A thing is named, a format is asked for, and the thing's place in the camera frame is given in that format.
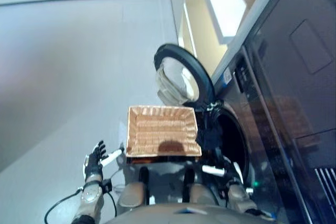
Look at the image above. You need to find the silver left robot leg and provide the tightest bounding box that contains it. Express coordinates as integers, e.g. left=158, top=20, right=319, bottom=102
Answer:
left=119, top=166, right=150, bottom=208

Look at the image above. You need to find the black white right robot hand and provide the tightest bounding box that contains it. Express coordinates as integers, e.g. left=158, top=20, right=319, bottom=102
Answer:
left=201, top=155, right=241, bottom=183

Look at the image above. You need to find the thick black wrist cable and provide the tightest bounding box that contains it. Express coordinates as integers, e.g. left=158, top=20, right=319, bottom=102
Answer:
left=44, top=189, right=85, bottom=224

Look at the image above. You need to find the silver robot leg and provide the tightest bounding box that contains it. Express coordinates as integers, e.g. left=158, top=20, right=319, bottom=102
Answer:
left=182, top=167, right=218, bottom=205
left=119, top=166, right=150, bottom=208

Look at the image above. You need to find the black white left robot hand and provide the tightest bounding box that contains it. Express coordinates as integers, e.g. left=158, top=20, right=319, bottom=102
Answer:
left=83, top=140, right=124, bottom=182

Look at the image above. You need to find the silver right robot leg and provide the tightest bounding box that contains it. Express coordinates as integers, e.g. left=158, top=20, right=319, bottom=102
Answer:
left=182, top=167, right=218, bottom=205

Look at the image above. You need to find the woven wicker basket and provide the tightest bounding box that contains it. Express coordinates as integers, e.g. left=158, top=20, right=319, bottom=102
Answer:
left=125, top=105, right=202, bottom=158

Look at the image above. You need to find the grey robot torso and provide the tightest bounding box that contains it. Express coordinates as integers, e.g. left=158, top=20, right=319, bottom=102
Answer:
left=104, top=202, right=284, bottom=224

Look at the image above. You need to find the black cloth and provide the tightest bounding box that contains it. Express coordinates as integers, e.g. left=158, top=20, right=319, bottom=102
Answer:
left=198, top=108, right=224, bottom=154

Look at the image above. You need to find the grey stacked dryer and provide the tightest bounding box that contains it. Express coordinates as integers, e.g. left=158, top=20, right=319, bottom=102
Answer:
left=244, top=0, right=336, bottom=224

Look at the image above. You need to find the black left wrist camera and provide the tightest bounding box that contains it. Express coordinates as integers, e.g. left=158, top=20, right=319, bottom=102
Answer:
left=101, top=179, right=113, bottom=192

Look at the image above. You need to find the grey front-load washing machine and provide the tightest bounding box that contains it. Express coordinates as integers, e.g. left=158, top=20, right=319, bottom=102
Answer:
left=196, top=48, right=297, bottom=224

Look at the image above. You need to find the thin black camera cable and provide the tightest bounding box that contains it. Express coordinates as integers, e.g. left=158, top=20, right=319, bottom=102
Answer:
left=104, top=191, right=118, bottom=217

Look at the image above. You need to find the round glass washing machine door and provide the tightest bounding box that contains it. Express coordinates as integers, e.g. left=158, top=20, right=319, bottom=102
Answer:
left=153, top=42, right=216, bottom=106

